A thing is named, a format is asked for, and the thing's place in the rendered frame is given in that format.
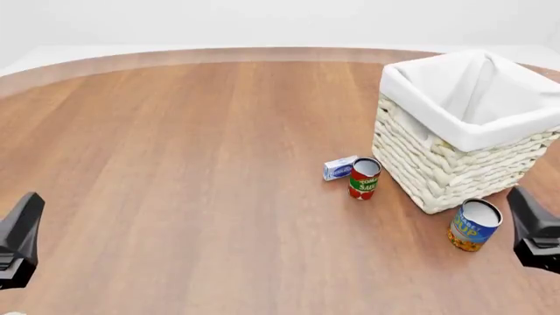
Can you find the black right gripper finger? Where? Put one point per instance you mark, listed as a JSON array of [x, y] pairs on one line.
[[527, 216]]

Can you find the blue alphabet soup can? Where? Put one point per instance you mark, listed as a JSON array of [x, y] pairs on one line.
[[472, 231]]

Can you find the white woven basket with liner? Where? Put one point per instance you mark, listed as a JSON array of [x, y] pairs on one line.
[[442, 170]]

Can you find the red tomato sauce can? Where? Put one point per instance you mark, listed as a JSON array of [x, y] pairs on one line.
[[363, 185]]

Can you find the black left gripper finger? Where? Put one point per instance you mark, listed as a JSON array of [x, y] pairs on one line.
[[24, 226]]

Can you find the small blue-white cream cheese box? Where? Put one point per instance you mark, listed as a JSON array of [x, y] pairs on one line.
[[338, 168]]

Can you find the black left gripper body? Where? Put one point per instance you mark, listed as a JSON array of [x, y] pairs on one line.
[[17, 270]]

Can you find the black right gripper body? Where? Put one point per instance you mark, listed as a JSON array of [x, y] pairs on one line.
[[542, 254]]

